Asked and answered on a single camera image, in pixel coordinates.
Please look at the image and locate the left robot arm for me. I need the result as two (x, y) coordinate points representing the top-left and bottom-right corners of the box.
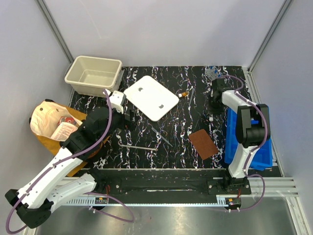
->
(5, 107), (138, 229)

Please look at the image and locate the white plastic lid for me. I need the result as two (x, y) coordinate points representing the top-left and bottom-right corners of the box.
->
(124, 75), (179, 122)

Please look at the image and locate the clear glass rod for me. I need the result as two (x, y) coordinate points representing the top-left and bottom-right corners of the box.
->
(189, 87), (195, 107)

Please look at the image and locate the orange capped vial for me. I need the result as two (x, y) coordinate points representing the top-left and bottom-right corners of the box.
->
(178, 91), (189, 98)

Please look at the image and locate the clear test tube rack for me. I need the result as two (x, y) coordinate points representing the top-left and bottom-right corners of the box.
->
(204, 66), (220, 81)

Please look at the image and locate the blue compartment tray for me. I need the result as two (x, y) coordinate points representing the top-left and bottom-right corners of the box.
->
(224, 108), (272, 170)

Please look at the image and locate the thermometer with red tip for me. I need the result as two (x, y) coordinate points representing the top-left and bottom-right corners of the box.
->
(119, 144), (157, 151)

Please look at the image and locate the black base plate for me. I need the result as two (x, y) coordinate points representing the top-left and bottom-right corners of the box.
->
(94, 169), (251, 196)

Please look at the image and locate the cloth bag with items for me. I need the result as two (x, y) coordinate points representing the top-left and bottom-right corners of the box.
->
(29, 98), (113, 177)

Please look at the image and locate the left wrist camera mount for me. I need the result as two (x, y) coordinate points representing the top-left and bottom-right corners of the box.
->
(109, 91), (126, 114)

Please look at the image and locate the beige plastic bin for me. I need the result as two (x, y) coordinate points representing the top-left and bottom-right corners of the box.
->
(65, 56), (122, 97)

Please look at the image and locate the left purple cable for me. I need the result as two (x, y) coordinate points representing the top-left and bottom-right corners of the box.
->
(5, 89), (135, 233)

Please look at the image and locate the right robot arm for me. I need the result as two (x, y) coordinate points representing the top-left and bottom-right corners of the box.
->
(207, 75), (270, 194)

